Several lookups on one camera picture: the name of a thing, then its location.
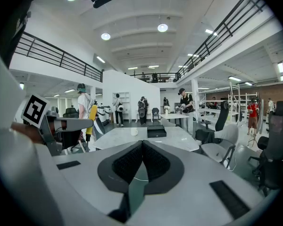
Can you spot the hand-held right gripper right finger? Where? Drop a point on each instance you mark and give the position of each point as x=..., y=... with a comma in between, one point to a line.
x=174, y=173

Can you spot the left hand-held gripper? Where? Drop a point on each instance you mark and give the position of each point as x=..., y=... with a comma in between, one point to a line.
x=35, y=109

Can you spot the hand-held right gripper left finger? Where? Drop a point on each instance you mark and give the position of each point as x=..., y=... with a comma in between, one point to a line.
x=108, y=173

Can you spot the black rectangular tray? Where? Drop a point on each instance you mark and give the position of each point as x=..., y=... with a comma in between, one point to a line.
x=156, y=132

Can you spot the person's left forearm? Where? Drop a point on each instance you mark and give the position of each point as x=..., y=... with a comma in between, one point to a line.
x=26, y=132

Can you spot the black swivel chair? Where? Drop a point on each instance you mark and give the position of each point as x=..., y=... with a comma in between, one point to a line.
x=70, y=113

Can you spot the white round backpack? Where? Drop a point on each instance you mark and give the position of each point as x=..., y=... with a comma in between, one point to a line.
x=120, y=109

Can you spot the white open shelf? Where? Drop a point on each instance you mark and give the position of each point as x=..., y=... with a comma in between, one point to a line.
x=127, y=102

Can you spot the white mug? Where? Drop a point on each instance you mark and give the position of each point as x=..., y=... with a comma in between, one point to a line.
x=134, y=132

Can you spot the white shell chair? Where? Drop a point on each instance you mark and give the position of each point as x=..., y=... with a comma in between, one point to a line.
x=222, y=147

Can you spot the white table with black legs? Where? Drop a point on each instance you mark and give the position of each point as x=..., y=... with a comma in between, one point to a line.
x=174, y=116

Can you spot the small dark chair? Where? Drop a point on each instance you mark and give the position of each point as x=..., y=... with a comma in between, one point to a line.
x=155, y=112

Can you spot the black office chair with headrest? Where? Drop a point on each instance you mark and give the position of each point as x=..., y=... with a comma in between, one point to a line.
x=221, y=116

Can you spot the black metal railing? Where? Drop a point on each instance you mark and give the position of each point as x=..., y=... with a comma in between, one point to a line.
x=143, y=75
x=61, y=55
x=226, y=26

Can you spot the black mesh office chair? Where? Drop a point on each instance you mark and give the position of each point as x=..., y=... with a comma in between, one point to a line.
x=278, y=135

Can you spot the person's black clothing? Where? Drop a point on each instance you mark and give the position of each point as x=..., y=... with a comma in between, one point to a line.
x=16, y=20

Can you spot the black head-worn camera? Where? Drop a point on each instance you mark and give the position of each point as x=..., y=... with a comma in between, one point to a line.
x=102, y=0

